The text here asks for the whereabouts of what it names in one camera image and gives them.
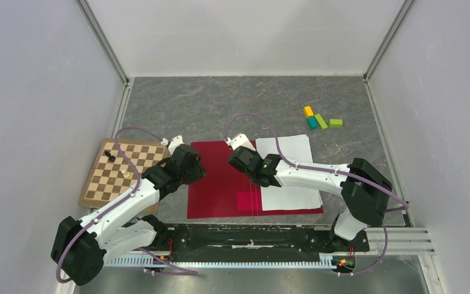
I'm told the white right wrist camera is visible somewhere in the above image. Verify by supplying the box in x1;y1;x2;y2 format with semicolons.
225;133;256;151

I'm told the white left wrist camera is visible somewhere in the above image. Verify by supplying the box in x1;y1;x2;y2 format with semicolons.
160;135;184;155

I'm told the black chess piece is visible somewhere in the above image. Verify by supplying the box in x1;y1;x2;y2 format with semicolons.
103;150;116;162

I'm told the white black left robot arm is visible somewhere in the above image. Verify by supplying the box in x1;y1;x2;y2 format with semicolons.
51;143;206;285

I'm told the red clip file folder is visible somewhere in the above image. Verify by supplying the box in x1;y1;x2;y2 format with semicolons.
187;141;324;219

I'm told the long green block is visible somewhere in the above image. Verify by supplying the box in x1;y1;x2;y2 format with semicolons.
314;114;329;129

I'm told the teal block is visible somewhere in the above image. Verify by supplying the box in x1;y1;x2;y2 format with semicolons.
307;116;318;130

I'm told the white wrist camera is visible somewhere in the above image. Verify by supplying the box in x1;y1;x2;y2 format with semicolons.
160;135;184;155
225;133;256;151

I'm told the white paper sheet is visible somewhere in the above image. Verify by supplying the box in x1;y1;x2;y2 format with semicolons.
261;134;323;214

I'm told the orange block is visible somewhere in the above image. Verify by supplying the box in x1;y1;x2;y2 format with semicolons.
303;105;315;118

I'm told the white chess piece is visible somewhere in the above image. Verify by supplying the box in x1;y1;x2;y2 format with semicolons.
121;169;131;178

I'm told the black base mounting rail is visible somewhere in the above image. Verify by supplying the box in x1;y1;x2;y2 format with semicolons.
146;224;370;262

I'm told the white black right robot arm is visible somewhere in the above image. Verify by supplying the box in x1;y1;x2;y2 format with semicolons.
228;146;392;250

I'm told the short green block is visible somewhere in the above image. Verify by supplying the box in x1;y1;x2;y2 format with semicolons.
329;119;343;127

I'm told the wooden chessboard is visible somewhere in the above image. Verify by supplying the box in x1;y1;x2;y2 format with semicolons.
78;138;170;209

